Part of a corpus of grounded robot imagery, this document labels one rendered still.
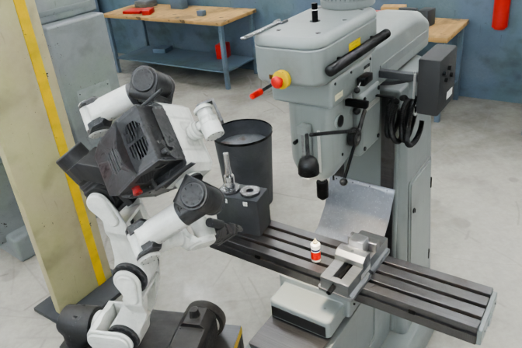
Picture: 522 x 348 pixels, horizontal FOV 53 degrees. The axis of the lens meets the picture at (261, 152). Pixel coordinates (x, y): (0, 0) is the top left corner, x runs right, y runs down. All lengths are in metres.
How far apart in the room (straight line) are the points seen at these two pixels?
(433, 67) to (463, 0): 4.15
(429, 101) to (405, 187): 0.57
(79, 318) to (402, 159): 1.54
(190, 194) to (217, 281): 2.02
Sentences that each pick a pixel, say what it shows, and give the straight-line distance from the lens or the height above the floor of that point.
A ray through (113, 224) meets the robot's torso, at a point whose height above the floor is 1.29.
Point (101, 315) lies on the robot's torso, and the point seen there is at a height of 0.75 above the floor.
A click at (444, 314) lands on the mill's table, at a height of 0.90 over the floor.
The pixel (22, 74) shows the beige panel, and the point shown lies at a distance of 3.07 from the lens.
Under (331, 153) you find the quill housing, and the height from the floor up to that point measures 1.44.
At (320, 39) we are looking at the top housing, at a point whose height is 1.88.
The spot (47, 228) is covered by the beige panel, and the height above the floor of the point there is 0.63.
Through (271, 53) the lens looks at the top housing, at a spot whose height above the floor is 1.84.
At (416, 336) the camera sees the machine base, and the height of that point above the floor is 0.17.
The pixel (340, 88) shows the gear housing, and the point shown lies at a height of 1.68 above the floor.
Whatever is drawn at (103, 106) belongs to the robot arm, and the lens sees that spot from 1.88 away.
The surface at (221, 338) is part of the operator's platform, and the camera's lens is 2.67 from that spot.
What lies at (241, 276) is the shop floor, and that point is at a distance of 3.60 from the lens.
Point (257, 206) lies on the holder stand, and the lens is 2.30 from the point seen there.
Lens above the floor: 2.31
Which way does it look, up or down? 27 degrees down
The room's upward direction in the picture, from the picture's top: 6 degrees counter-clockwise
